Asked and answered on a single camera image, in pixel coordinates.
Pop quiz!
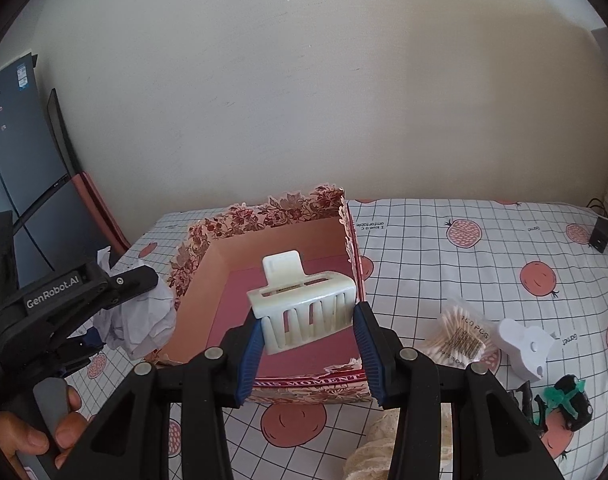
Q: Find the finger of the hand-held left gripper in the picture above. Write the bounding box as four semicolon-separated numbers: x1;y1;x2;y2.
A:
59;331;108;366
103;266;159;307

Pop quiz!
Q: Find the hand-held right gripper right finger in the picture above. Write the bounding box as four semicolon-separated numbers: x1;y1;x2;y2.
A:
353;301;567;480

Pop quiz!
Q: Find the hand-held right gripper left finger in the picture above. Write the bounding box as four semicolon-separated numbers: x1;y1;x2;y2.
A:
56;317;265;480

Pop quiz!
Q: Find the white hair claw clip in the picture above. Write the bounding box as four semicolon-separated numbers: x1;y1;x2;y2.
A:
247;250;357;356

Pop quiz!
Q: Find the floral paper box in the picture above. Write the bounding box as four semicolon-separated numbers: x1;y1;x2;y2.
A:
151;185;373;407

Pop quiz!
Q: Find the beige mesh loofah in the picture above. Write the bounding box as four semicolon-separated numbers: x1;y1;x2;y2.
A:
344;406;455;480

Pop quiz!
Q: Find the bag of cotton swabs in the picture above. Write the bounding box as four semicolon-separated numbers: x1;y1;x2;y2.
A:
418;297;500;377

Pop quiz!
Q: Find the white plastic floss case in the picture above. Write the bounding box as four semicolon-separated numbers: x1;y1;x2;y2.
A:
498;317;560;387

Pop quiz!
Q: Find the black green hair accessory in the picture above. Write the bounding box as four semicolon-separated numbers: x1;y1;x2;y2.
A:
534;375;595;434

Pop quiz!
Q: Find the desktop with checked pomegranate cloth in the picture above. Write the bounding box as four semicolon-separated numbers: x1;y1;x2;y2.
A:
59;196;608;480

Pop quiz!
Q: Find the person's left hand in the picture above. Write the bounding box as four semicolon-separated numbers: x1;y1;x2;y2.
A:
0;385;89;477

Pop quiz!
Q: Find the pink board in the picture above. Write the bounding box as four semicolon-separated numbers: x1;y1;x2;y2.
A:
71;171;131;257

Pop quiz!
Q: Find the dark blue refrigerator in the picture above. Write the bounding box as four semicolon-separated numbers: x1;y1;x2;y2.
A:
0;52;112;288

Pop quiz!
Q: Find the black hair clip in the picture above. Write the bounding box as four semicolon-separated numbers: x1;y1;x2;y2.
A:
511;380;537;414

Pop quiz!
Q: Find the black flat panel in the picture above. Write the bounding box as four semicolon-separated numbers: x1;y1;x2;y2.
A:
46;88;83;182

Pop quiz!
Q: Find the black power adapter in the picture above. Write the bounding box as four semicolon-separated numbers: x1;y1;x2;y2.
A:
588;216;608;254

